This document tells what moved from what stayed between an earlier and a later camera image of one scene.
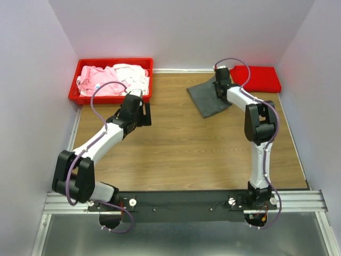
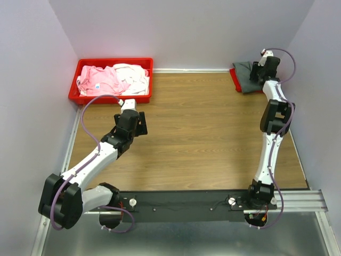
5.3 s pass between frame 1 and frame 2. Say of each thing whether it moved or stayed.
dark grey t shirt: moved
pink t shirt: stayed
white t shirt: stayed
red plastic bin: stayed
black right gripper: moved
